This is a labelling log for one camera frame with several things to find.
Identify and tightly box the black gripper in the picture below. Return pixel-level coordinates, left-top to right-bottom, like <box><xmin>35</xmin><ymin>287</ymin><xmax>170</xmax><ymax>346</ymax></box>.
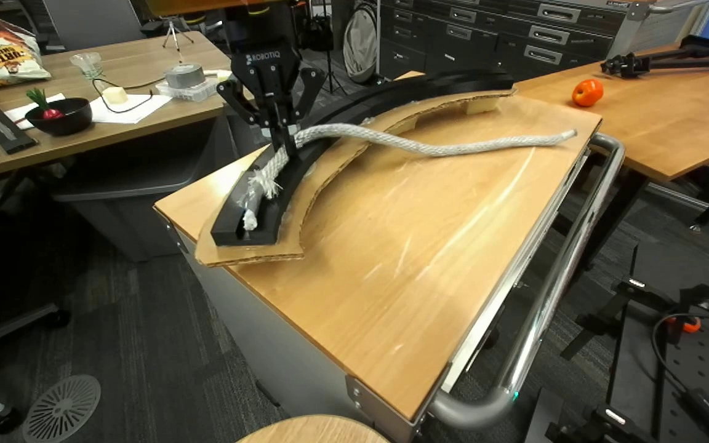
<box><xmin>216</xmin><ymin>13</ymin><xmax>328</xmax><ymax>160</ymax></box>

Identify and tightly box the white braided rope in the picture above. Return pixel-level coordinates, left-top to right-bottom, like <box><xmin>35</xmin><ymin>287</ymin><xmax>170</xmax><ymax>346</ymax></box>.
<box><xmin>238</xmin><ymin>121</ymin><xmax>578</xmax><ymax>235</ymax></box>

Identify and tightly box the small cream round object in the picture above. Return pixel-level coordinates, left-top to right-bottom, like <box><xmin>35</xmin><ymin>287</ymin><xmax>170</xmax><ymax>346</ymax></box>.
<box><xmin>101</xmin><ymin>85</ymin><xmax>131</xmax><ymax>109</ymax></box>

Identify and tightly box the black floor tripod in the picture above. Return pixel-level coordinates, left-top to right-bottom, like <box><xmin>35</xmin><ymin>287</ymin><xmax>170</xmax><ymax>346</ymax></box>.
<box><xmin>317</xmin><ymin>0</ymin><xmax>351</xmax><ymax>103</ymax></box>

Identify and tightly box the round white fan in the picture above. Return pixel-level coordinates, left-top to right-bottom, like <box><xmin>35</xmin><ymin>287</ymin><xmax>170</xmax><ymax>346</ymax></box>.
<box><xmin>340</xmin><ymin>4</ymin><xmax>382</xmax><ymax>85</ymax></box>

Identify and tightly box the small tabletop tripod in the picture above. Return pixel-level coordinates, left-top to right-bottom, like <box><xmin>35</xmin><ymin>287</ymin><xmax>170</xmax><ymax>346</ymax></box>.
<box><xmin>155</xmin><ymin>13</ymin><xmax>196</xmax><ymax>55</ymax></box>

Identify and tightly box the white paper sheet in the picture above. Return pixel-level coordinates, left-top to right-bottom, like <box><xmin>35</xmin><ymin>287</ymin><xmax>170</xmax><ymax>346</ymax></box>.
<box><xmin>86</xmin><ymin>91</ymin><xmax>176</xmax><ymax>129</ymax></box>

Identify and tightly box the light wooden board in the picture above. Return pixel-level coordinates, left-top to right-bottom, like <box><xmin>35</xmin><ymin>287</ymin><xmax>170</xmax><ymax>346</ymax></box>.
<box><xmin>0</xmin><ymin>29</ymin><xmax>269</xmax><ymax>266</ymax></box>

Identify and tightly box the crumpled clear plastic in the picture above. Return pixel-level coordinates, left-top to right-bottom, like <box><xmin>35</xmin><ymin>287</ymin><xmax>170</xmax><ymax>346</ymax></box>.
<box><xmin>69</xmin><ymin>53</ymin><xmax>106</xmax><ymax>81</ymax></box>

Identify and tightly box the grey office chair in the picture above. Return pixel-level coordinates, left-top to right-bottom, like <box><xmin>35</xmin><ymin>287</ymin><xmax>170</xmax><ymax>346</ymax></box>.
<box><xmin>37</xmin><ymin>0</ymin><xmax>144</xmax><ymax>53</ymax></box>

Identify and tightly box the black bowl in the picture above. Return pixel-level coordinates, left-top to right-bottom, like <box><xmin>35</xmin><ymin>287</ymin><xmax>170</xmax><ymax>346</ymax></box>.
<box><xmin>24</xmin><ymin>97</ymin><xmax>95</xmax><ymax>139</ymax></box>

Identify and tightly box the dark drawer cabinet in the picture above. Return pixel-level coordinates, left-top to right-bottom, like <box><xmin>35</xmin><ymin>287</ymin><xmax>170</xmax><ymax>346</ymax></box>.
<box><xmin>376</xmin><ymin>0</ymin><xmax>648</xmax><ymax>85</ymax></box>

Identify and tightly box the open chip bag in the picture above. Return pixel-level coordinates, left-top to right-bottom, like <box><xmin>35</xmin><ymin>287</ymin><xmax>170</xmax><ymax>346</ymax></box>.
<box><xmin>0</xmin><ymin>17</ymin><xmax>53</xmax><ymax>91</ymax></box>

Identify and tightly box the small orange fruit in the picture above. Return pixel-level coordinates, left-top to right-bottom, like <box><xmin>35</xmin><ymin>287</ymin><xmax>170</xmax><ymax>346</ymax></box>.
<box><xmin>568</xmin><ymin>76</ymin><xmax>608</xmax><ymax>111</ymax></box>

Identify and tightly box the round wooden stool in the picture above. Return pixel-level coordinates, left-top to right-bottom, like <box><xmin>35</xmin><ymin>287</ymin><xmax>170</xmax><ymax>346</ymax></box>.
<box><xmin>237</xmin><ymin>415</ymin><xmax>390</xmax><ymax>443</ymax></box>

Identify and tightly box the black office chair base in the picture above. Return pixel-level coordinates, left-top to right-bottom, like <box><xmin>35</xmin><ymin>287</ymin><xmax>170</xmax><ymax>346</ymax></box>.
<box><xmin>0</xmin><ymin>269</ymin><xmax>73</xmax><ymax>438</ymax></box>

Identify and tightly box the silver metal cart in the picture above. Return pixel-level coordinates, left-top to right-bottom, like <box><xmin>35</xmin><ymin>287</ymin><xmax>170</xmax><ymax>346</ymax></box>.
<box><xmin>152</xmin><ymin>90</ymin><xmax>627</xmax><ymax>443</ymax></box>

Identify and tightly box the round perforated floor disc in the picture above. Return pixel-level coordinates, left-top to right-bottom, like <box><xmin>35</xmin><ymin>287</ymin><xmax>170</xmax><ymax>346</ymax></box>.
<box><xmin>22</xmin><ymin>374</ymin><xmax>104</xmax><ymax>443</ymax></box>

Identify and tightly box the black tripod lying flat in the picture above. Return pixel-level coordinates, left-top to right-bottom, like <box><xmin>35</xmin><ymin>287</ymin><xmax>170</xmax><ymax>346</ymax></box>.
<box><xmin>599</xmin><ymin>42</ymin><xmax>709</xmax><ymax>81</ymax></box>

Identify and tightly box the wooden office desk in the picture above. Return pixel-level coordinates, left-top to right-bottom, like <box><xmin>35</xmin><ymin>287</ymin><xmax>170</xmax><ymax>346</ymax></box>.
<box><xmin>510</xmin><ymin>44</ymin><xmax>709</xmax><ymax>237</ymax></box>

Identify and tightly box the orange clamp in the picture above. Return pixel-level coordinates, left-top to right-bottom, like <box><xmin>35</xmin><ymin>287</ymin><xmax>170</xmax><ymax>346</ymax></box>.
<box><xmin>665</xmin><ymin>313</ymin><xmax>706</xmax><ymax>341</ymax></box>

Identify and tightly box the perforated metal breadboard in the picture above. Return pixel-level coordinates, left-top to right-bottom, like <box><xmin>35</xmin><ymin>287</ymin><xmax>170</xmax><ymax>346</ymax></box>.
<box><xmin>523</xmin><ymin>329</ymin><xmax>709</xmax><ymax>443</ymax></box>

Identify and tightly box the black curved rail object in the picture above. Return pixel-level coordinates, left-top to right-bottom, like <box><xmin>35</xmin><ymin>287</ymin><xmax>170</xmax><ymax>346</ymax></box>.
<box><xmin>206</xmin><ymin>75</ymin><xmax>514</xmax><ymax>247</ymax></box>

